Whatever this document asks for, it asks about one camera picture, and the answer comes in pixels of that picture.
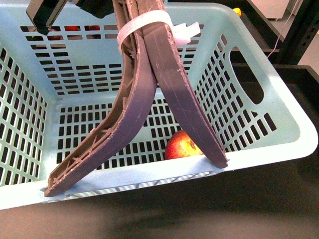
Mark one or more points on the yellow lemon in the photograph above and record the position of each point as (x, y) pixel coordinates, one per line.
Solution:
(237, 11)

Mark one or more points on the black upper display tray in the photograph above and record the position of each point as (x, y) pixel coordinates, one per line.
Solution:
(269, 34)

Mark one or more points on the black perforated post right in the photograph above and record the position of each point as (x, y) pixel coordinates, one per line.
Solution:
(301, 33)

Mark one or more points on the orange red fruit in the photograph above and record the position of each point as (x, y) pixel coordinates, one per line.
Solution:
(72, 28)

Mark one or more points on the dark red apple front left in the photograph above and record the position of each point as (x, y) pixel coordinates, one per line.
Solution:
(92, 28)

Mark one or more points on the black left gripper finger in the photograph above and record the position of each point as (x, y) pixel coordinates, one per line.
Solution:
(43, 13)

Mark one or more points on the white zip tie right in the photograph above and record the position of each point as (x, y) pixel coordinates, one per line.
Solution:
(181, 33)

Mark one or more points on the light blue plastic basket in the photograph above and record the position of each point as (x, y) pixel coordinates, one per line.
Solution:
(54, 89)

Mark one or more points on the red yellow apple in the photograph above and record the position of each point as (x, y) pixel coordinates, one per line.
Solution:
(181, 145)

